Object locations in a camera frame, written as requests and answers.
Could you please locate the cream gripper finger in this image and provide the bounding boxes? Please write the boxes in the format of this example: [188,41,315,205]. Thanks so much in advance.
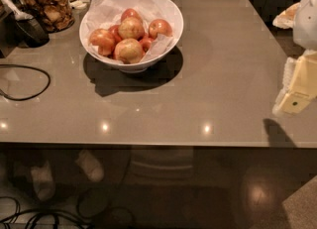
[272,2,300,29]
[272,53,317,116]

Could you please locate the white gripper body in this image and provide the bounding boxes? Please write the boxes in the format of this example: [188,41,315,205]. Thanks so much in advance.
[293,0,317,50]

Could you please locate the yellow-red apple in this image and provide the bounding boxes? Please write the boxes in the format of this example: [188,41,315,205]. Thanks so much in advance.
[114,39,144,64]

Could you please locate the small red apple right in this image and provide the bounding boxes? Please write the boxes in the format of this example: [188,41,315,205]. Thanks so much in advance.
[140,37,154,53]

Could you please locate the small red apple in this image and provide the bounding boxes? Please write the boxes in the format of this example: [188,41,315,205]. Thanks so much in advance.
[108,25,122,43]
[140,37,154,53]

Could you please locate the back red apple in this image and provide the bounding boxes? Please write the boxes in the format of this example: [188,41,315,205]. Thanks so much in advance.
[121,8,143,21]

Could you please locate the centre yellow apple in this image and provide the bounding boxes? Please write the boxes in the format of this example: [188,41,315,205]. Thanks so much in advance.
[118,17,145,40]

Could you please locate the small red apple middle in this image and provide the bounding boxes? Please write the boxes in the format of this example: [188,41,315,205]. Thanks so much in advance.
[108,25,122,43]

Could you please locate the white paper bowl liner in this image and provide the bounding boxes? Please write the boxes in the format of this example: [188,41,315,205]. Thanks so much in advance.
[79,0,183,72]

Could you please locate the left red-yellow apple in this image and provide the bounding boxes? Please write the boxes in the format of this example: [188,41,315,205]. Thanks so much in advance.
[88,29,115,57]

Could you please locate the small white items behind bowl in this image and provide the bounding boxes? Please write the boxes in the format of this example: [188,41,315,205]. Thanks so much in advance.
[69,0,90,10]

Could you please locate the white slipper right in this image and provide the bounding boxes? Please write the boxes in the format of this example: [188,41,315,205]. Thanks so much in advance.
[75,150,104,182]

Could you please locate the white slipper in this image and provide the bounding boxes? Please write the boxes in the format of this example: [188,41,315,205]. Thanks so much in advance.
[75,150,104,182]
[31,162,55,201]

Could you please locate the black round device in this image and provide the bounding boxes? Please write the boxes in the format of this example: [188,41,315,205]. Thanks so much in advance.
[15,18,50,48]

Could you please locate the white slipper left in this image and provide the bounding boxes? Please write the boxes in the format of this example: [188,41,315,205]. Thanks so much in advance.
[31,162,55,201]

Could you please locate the black floor cables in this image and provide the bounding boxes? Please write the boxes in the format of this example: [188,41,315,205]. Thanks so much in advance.
[0,186,137,229]

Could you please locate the white spoon handle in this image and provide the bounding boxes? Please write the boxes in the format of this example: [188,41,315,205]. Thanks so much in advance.
[0,0,33,21]

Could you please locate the black cable on table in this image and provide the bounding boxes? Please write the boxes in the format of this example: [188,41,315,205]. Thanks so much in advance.
[0,63,52,102]

